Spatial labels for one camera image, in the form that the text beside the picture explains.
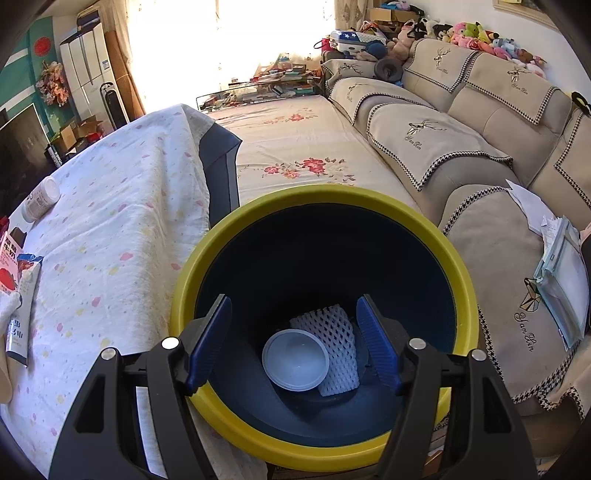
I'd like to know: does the white foam net sleeve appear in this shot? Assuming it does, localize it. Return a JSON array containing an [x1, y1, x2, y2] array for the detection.
[[290, 305, 360, 397]]

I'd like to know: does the white yogurt cup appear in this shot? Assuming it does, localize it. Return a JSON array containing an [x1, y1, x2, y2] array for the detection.
[[262, 329, 331, 392]]

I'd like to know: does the yellow rimmed trash bin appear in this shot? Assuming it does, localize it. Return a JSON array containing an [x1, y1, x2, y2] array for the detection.
[[169, 185, 480, 472]]

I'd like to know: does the crumpled blue white wrapper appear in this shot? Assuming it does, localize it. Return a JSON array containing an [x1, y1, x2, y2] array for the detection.
[[5, 254, 44, 367]]

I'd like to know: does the floral white table cloth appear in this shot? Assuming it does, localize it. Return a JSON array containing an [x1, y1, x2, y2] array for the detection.
[[1, 105, 239, 474]]

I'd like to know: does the pink strawberry milk carton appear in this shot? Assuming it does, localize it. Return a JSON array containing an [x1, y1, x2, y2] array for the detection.
[[0, 227, 26, 294]]

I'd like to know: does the white pill bottle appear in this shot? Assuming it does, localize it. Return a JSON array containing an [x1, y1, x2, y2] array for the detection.
[[21, 176, 61, 223]]

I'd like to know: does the flat screen television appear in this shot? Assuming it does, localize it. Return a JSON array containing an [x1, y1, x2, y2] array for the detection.
[[0, 104, 56, 217]]

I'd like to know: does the beige sectional sofa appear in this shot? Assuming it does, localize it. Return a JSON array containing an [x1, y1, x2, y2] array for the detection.
[[320, 37, 591, 458]]

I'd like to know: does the black tower fan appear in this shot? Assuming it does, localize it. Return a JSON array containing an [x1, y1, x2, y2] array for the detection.
[[99, 82, 128, 130]]

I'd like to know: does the floral floor mat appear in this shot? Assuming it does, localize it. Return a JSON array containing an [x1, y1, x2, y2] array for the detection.
[[211, 96, 419, 210]]

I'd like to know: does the white standing air conditioner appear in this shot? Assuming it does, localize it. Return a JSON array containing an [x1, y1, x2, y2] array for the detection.
[[60, 22, 115, 122]]

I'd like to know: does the pile of books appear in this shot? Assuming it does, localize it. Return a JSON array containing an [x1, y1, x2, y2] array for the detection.
[[195, 53, 322, 113]]

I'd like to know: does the pile of plush toys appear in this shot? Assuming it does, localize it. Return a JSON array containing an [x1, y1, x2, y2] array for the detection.
[[386, 17, 546, 79]]

